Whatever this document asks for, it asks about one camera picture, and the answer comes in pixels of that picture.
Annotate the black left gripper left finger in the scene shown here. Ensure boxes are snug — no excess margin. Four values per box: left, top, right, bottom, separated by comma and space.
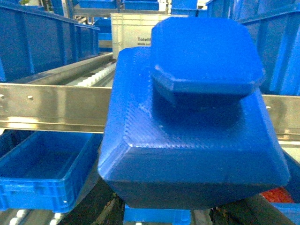
58, 182, 125, 225

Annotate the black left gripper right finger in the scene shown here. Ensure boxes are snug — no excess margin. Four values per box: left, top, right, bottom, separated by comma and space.
210, 195, 294, 225

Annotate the blue 3D-printed bottle part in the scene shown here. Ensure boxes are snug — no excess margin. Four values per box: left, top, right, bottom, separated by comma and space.
97, 17, 291, 210

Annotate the shallow blue plastic bin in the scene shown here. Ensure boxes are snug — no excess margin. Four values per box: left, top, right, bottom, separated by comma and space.
0, 131, 103, 213

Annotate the white plastic tote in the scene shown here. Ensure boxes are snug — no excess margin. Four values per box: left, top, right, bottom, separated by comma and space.
111, 13, 188, 62

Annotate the steel shelf front rail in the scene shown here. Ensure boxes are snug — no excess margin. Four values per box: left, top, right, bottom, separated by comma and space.
0, 83, 300, 143

